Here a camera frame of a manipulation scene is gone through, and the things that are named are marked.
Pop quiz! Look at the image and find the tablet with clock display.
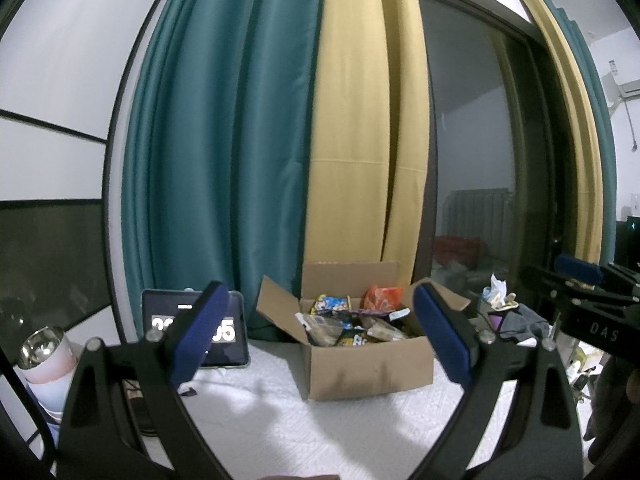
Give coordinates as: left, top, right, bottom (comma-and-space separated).
141, 287, 251, 370

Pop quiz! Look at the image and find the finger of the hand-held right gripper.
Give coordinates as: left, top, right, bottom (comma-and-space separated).
555, 254, 606, 285
524, 265, 571, 311

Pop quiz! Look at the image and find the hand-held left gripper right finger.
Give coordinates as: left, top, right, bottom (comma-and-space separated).
412, 281, 586, 480

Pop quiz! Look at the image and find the white patterned tablecloth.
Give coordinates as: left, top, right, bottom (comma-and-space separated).
30, 330, 591, 480

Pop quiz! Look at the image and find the yellow snack packet cartoon print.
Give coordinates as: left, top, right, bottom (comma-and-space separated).
309, 296, 351, 316

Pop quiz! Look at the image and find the orange snack packet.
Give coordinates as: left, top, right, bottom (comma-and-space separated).
362, 285, 405, 313

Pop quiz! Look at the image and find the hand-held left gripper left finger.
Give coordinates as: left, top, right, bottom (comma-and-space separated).
57, 280, 231, 480

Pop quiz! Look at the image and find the dark framed glass door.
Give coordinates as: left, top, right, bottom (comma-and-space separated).
410, 0, 581, 281

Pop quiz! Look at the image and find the grey cloth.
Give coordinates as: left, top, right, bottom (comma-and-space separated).
495, 305, 553, 343

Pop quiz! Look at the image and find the brown cardboard box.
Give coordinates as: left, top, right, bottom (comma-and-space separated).
256, 260, 471, 402

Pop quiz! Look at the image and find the black device with green light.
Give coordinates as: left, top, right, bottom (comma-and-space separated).
614, 215, 640, 266

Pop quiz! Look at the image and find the clear snack packet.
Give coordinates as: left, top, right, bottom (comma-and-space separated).
300, 312, 346, 347

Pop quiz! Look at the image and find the narrow yellow curtain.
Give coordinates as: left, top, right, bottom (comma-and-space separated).
510, 0, 606, 263

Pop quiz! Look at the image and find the pink tumbler with steel interior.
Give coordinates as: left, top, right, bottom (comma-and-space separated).
17, 326, 81, 423

